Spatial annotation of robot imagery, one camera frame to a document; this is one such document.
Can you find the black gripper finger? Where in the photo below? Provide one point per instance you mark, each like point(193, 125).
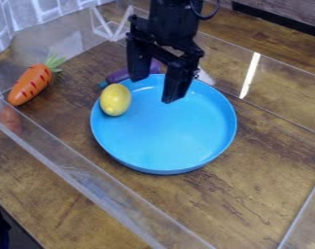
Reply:
point(181, 72)
point(138, 60)

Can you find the blue round tray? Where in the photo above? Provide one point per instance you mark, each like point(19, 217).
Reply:
point(169, 138)

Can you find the purple toy eggplant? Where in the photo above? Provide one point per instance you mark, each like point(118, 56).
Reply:
point(120, 74)

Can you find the orange toy carrot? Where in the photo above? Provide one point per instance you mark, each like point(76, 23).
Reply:
point(33, 80)

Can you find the white checkered curtain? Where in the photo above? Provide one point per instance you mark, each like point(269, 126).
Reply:
point(20, 14)

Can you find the clear acrylic enclosure wall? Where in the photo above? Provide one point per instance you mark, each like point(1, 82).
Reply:
point(79, 201)

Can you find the yellow toy lemon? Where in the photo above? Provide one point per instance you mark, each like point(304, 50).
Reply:
point(115, 99)

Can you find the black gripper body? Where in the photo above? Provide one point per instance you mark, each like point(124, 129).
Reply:
point(167, 31)

